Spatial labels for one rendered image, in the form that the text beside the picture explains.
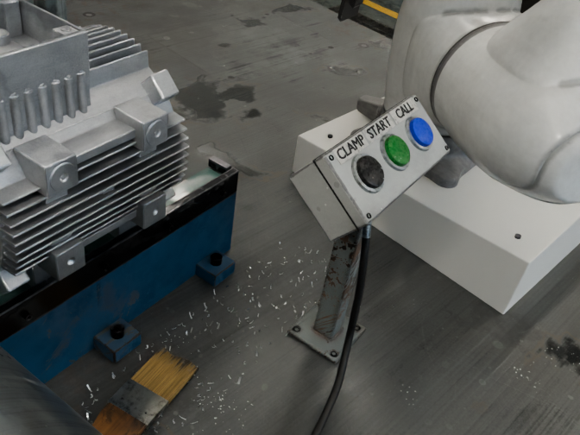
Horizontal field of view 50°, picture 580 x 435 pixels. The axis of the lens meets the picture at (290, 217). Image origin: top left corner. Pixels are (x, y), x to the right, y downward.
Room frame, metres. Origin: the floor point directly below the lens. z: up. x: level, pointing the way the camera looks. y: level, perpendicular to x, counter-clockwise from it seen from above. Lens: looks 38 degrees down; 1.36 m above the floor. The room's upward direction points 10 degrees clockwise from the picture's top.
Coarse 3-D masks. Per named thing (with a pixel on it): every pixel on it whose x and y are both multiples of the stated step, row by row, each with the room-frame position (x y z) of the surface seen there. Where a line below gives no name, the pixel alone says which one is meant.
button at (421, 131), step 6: (414, 120) 0.55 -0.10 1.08; (420, 120) 0.55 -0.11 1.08; (414, 126) 0.54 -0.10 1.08; (420, 126) 0.55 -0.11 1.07; (426, 126) 0.55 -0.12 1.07; (414, 132) 0.53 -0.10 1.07; (420, 132) 0.54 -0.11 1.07; (426, 132) 0.54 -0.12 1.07; (414, 138) 0.53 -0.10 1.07; (420, 138) 0.53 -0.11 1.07; (426, 138) 0.54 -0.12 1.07; (432, 138) 0.55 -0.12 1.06; (420, 144) 0.53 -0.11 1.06; (426, 144) 0.53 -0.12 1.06
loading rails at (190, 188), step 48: (192, 192) 0.57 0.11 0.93; (96, 240) 0.47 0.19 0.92; (144, 240) 0.49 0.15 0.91; (192, 240) 0.56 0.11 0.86; (48, 288) 0.39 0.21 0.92; (96, 288) 0.44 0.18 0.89; (144, 288) 0.49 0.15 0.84; (0, 336) 0.35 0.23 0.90; (48, 336) 0.39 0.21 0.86; (96, 336) 0.43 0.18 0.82
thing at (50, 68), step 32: (0, 0) 0.50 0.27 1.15; (0, 32) 0.46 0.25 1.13; (32, 32) 0.50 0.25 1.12; (64, 32) 0.46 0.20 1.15; (0, 64) 0.40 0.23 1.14; (32, 64) 0.42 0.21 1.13; (64, 64) 0.45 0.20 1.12; (0, 96) 0.40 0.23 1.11; (32, 96) 0.42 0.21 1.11; (64, 96) 0.45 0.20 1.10; (0, 128) 0.39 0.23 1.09; (32, 128) 0.42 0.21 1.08
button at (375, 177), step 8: (360, 160) 0.46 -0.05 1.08; (368, 160) 0.46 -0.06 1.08; (376, 160) 0.47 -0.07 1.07; (360, 168) 0.45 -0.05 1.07; (368, 168) 0.45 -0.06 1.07; (376, 168) 0.46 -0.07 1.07; (360, 176) 0.45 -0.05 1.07; (368, 176) 0.45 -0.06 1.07; (376, 176) 0.45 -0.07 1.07; (368, 184) 0.44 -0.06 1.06; (376, 184) 0.45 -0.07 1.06
